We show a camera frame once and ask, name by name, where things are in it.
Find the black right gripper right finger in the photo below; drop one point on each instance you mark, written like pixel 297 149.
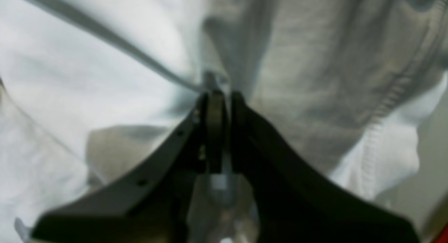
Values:
pixel 295 203

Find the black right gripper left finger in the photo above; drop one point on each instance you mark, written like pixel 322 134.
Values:
pixel 150 203

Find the white t-shirt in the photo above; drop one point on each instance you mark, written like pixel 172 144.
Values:
pixel 89 86

